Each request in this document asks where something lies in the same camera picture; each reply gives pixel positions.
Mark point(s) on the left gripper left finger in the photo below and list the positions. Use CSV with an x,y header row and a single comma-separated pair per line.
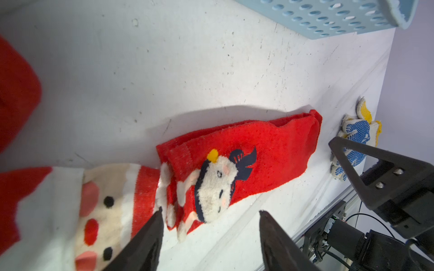
x,y
142,252

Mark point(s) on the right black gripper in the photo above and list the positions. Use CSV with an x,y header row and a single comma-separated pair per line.
x,y
399,189

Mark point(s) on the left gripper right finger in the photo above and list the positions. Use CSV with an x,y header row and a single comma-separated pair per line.
x,y
279,252

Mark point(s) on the red snowman sock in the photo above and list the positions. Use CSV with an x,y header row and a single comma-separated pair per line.
x,y
209,170

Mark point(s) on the light blue plastic basket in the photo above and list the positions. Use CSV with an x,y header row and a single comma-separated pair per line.
x,y
315,19

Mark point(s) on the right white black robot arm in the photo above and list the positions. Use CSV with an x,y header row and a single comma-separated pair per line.
x,y
374,251

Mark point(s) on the red snowflake santa sock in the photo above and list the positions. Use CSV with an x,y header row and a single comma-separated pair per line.
x,y
20,93

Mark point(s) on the aluminium rail front frame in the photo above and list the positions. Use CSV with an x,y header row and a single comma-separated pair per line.
x,y
309,235

